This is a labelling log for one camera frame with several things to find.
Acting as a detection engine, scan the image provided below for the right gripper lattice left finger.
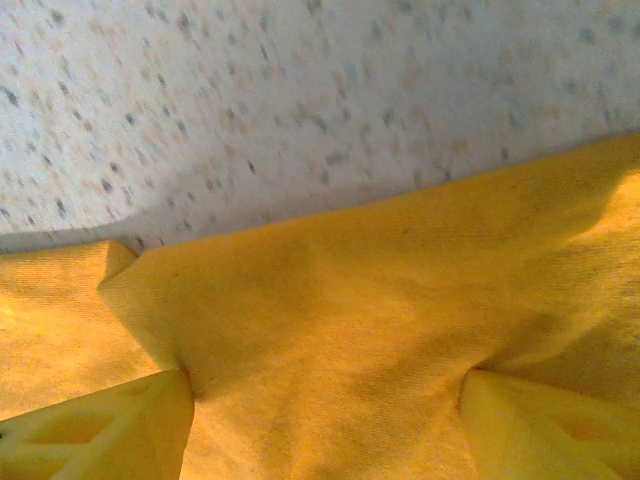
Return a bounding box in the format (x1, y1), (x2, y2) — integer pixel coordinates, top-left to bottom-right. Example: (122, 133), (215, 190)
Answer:
(0, 368), (196, 480)

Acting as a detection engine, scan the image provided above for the right gripper lattice right finger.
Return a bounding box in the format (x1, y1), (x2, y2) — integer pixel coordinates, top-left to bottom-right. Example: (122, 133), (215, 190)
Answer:
(457, 369), (640, 480)

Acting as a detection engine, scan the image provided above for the yellow t-shirt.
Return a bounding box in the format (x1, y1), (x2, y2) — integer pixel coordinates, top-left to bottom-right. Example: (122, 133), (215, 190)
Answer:
(0, 132), (640, 480)

